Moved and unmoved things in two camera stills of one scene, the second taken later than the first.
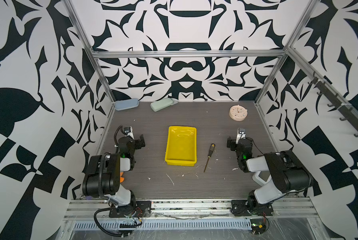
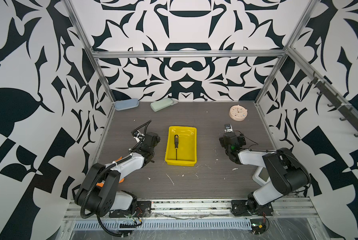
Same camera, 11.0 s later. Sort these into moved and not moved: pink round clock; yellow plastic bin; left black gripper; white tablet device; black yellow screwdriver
Moved: black yellow screwdriver; left black gripper
Not moved: white tablet device; pink round clock; yellow plastic bin
